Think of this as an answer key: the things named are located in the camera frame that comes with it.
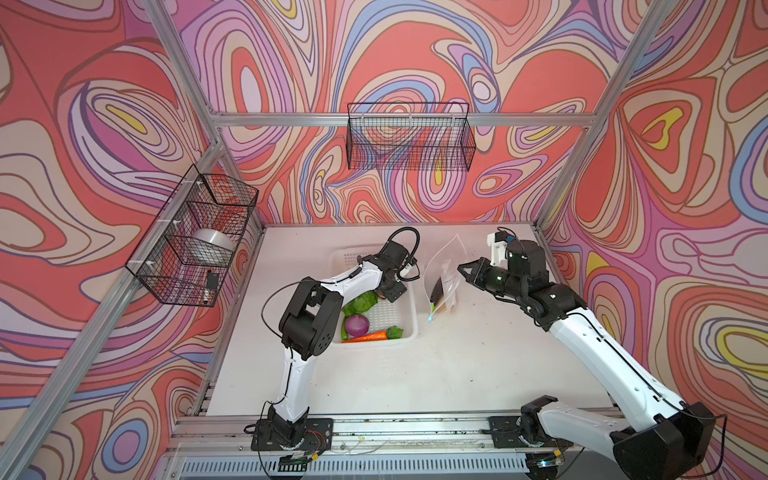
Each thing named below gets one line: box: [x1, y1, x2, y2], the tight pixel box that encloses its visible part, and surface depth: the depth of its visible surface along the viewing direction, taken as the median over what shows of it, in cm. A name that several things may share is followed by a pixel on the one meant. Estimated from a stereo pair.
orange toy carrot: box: [342, 330, 388, 343], surface depth 88 cm
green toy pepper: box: [386, 325, 404, 340], surface depth 88 cm
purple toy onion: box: [345, 314, 370, 337], surface depth 90 cm
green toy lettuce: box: [342, 291, 378, 325], surface depth 95 cm
